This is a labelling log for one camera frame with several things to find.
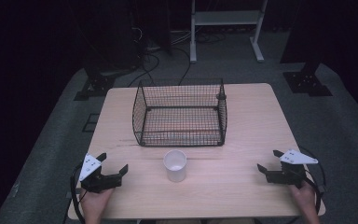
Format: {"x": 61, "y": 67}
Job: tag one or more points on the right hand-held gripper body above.
{"x": 289, "y": 174}

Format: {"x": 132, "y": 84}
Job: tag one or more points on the person's right hand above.
{"x": 304, "y": 199}

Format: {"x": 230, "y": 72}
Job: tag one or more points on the white metal stand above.
{"x": 227, "y": 18}

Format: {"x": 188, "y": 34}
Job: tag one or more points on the white plastic cup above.
{"x": 175, "y": 169}

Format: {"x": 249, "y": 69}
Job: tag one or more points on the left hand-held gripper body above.
{"x": 97, "y": 180}

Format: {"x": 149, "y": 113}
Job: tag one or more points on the black stand base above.
{"x": 307, "y": 82}
{"x": 97, "y": 85}

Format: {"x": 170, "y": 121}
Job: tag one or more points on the dark upright panel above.
{"x": 163, "y": 25}

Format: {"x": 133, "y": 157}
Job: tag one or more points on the person's left hand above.
{"x": 95, "y": 203}

